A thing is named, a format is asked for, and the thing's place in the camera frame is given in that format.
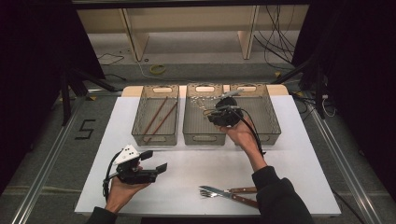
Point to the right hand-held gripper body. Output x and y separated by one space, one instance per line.
229 113

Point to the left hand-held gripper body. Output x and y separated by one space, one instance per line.
130 174

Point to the mesh bin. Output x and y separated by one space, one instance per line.
140 124
264 112
194 127

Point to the brown wooden chopstick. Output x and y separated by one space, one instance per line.
155 116
163 121

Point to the person's left hand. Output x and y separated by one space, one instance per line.
120 194

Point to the person's right hand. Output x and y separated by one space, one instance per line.
243 135

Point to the yellow tape roll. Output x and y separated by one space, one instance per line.
157 69

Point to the black metal stand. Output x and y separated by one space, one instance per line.
319 84
65 96

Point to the light wooden desk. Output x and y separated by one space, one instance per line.
138 40

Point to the dark curtain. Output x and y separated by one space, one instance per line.
34 62
358 62

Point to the aluminium floor rail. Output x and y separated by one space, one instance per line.
46 165
345 168

